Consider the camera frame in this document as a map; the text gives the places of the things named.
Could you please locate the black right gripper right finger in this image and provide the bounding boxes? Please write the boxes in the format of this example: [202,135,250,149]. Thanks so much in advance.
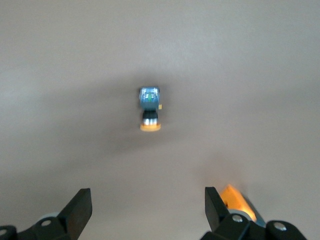
[202,186,308,240]

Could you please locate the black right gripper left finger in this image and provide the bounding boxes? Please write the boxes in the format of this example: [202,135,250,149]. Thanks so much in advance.
[0,188,93,240]

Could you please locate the blue button with yellow cap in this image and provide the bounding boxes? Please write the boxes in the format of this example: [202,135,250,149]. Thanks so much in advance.
[136,86,163,133]

